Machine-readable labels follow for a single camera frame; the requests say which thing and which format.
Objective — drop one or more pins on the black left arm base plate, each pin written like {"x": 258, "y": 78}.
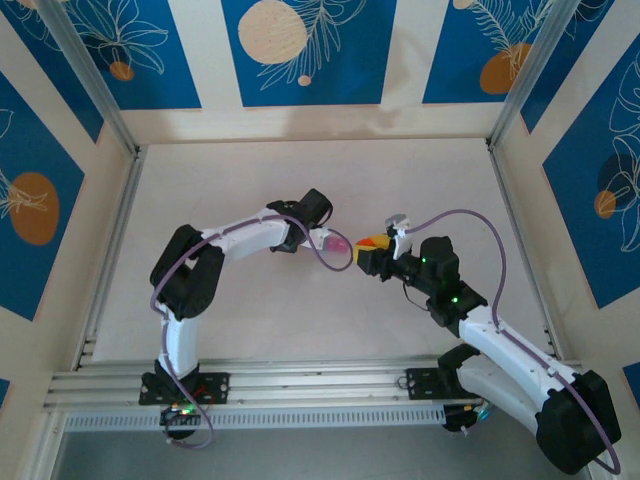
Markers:
{"x": 220, "y": 387}

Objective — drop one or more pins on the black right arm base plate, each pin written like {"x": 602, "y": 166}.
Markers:
{"x": 417, "y": 382}

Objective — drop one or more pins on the aluminium frame post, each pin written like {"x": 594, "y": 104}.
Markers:
{"x": 90, "y": 75}
{"x": 530, "y": 75}

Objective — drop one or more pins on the aluminium cross rail beam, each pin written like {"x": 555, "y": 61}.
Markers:
{"x": 310, "y": 380}

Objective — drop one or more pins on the aluminium side rail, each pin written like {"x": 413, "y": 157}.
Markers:
{"x": 125, "y": 200}
{"x": 506, "y": 190}

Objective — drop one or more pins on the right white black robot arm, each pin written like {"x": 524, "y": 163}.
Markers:
{"x": 500, "y": 350}

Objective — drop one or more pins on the pink purple pill organizer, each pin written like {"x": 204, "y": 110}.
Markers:
{"x": 337, "y": 245}

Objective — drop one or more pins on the blue floral wall poster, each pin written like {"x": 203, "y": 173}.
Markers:
{"x": 350, "y": 50}
{"x": 30, "y": 150}
{"x": 450, "y": 50}
{"x": 575, "y": 200}
{"x": 150, "y": 75}

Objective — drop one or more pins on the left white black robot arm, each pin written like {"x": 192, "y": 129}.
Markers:
{"x": 250, "y": 235}

